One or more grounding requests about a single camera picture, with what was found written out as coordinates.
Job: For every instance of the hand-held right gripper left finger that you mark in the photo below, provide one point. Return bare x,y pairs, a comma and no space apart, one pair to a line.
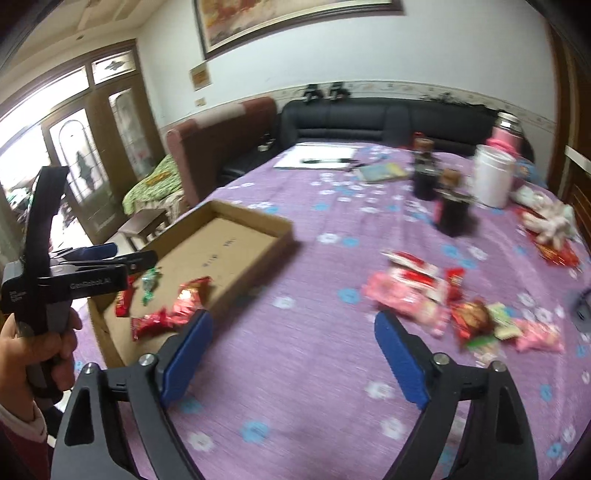
184,357

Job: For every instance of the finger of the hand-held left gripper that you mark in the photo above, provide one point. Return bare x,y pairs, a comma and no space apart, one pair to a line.
138,261
99,250

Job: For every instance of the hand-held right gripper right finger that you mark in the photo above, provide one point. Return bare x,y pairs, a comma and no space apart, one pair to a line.
401,362

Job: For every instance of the shallow cardboard box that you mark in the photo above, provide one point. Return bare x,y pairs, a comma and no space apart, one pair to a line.
231,240

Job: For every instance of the person's left forearm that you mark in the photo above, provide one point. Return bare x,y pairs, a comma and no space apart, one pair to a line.
18,445

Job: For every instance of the person's left hand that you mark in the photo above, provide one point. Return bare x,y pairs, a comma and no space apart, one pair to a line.
14,364

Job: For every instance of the green wrapped candy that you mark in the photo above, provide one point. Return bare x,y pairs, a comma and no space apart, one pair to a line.
150,284

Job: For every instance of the small wooden stool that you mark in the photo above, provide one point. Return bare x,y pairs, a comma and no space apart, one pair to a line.
143,221

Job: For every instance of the dark red snack packet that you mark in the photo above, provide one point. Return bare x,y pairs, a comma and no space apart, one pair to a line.
122,302

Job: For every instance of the pink checked snack packet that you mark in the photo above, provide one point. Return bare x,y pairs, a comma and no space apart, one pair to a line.
401,300

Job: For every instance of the green floral blanket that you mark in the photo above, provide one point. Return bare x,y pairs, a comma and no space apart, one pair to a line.
152,184

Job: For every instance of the red cookie snack packet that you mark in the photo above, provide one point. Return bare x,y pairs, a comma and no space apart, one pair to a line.
473,316

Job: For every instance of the purple floral tablecloth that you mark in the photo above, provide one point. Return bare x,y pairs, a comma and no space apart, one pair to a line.
323,323

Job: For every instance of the small red white snack packet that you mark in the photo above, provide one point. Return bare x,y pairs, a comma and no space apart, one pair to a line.
455,279

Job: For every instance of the wooden glass door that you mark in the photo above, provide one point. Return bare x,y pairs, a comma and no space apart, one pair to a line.
99,138

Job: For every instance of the brown armchair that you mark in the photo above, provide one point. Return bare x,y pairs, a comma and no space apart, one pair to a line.
221,138

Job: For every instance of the dark bottle with wooden cap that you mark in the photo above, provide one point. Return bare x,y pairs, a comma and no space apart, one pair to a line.
425,177
455,212

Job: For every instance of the white power strip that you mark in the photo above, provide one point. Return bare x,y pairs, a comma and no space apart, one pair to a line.
265,147

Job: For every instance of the red packet under plush toy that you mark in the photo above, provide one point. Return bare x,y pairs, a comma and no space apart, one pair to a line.
558,256

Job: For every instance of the yellow green book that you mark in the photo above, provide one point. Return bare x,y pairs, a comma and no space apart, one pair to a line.
383,171

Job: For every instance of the white lidded jar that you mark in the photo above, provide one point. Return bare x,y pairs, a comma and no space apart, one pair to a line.
491,180

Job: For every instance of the white paper sheets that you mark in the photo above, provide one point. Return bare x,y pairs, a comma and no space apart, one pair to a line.
314,153

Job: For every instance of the white plush toy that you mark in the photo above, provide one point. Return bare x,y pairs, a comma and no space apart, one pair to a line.
549,217

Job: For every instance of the black marker pen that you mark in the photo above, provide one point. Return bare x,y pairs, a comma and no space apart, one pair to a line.
323,161

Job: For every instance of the black device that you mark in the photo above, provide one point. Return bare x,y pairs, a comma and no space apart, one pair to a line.
339,90
314,92

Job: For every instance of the black leather sofa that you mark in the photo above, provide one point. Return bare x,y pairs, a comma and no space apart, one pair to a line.
369,120

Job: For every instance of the pink thermos flask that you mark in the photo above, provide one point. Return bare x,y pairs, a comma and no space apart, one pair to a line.
505,134

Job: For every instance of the small yellow wall plaque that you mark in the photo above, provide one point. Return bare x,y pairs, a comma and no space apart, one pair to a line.
200,76

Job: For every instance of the framed wall painting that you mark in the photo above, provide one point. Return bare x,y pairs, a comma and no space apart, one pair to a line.
277,23

